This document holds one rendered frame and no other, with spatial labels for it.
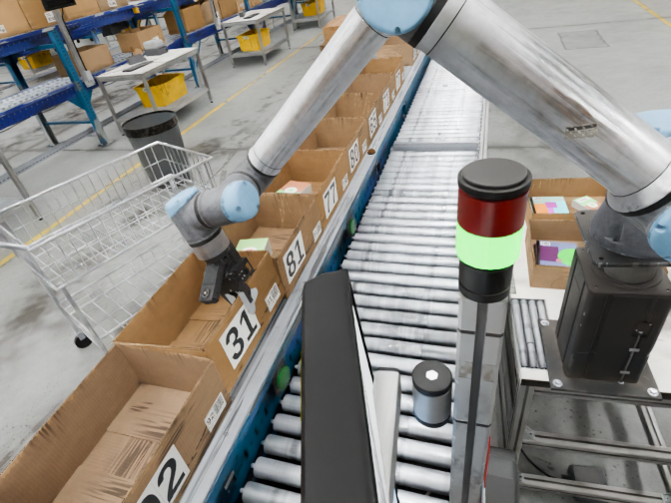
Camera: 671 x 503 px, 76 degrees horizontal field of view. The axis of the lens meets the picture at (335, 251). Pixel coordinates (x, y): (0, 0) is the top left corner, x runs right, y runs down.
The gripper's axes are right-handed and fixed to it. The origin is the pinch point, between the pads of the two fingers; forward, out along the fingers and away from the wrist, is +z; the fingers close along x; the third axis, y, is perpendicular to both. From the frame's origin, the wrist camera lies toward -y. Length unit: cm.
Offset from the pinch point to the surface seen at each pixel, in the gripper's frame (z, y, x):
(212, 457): 12.7, -34.4, -0.5
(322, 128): -5, 137, 23
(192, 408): -0.6, -30.7, -1.4
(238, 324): -1.3, -5.8, -0.5
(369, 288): 32, 43, -14
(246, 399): 13.0, -18.6, -1.5
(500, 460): 9, -32, -64
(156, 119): -24, 282, 257
